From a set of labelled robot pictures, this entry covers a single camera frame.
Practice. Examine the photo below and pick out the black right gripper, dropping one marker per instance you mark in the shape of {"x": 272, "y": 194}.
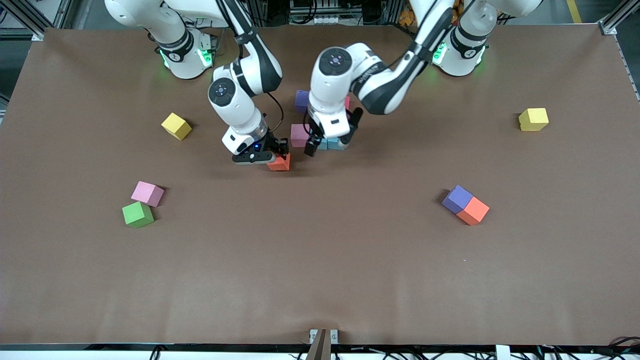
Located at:
{"x": 274, "y": 143}

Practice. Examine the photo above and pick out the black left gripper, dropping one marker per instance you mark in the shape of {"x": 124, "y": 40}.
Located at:
{"x": 313, "y": 144}

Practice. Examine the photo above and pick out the blue foam cube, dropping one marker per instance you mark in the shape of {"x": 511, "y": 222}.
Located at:
{"x": 335, "y": 145}
{"x": 322, "y": 145}

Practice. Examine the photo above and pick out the pink foam cube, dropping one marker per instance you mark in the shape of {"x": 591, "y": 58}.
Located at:
{"x": 147, "y": 194}
{"x": 299, "y": 136}

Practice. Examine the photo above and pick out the orange foam cube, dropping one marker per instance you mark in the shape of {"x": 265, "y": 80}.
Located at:
{"x": 280, "y": 165}
{"x": 473, "y": 210}

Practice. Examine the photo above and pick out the purple foam cube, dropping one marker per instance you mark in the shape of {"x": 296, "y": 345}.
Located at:
{"x": 301, "y": 101}
{"x": 457, "y": 199}

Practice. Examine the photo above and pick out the green foam cube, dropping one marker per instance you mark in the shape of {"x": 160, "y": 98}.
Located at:
{"x": 137, "y": 214}

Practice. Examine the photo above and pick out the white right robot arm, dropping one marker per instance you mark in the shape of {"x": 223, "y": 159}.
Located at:
{"x": 240, "y": 100}

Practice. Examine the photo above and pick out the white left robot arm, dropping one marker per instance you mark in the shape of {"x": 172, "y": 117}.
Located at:
{"x": 335, "y": 85}

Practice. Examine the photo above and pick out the yellow foam cube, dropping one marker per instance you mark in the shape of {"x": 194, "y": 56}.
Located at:
{"x": 533, "y": 119}
{"x": 176, "y": 126}

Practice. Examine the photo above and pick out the small white power strip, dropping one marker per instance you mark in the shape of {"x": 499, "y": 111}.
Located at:
{"x": 326, "y": 20}

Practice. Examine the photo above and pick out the large white power strip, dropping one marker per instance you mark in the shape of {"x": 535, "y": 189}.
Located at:
{"x": 210, "y": 12}

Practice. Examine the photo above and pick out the bag of orange items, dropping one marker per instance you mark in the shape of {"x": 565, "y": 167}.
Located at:
{"x": 406, "y": 17}

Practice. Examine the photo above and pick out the white tag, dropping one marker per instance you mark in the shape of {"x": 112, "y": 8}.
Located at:
{"x": 502, "y": 352}

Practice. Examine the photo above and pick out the aluminium frame post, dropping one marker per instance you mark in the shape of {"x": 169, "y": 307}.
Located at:
{"x": 257, "y": 12}
{"x": 392, "y": 11}

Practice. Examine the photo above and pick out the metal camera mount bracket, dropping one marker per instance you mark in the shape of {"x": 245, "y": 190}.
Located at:
{"x": 323, "y": 336}

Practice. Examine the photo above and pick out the aluminium frame strut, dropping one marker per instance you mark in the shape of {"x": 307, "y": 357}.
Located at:
{"x": 617, "y": 17}
{"x": 27, "y": 20}

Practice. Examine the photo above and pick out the aluminium table edge rail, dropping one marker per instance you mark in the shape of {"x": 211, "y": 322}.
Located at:
{"x": 626, "y": 65}

